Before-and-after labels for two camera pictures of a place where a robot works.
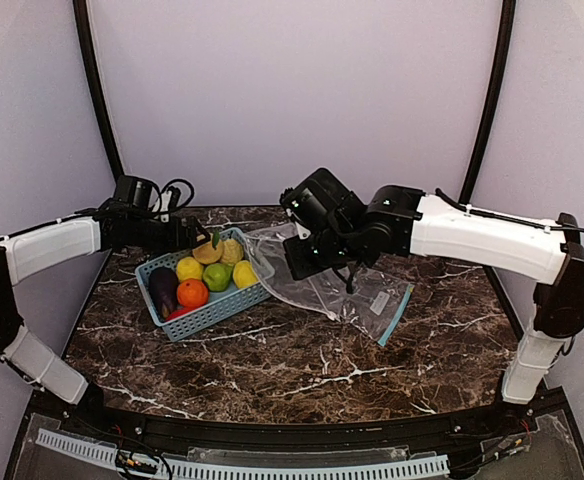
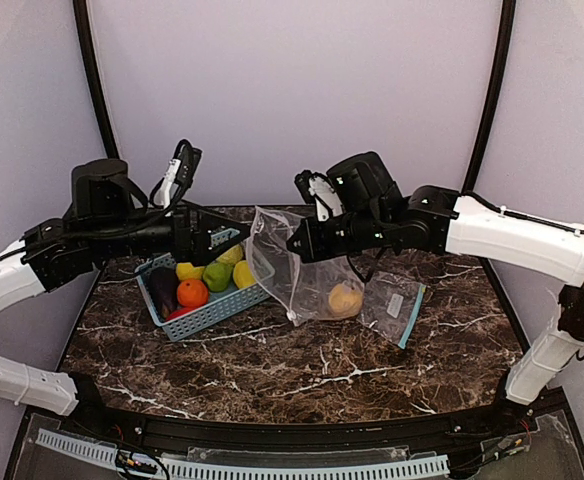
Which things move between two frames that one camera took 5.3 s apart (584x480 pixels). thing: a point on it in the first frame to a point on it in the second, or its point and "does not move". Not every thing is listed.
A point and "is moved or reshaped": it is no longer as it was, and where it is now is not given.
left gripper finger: [197, 233] to [211, 218]
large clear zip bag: [323, 293] is moved or reshaped
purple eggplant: [163, 282] does not move
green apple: [217, 276] does not move
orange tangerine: [192, 293] does not move
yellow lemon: [189, 268] does not move
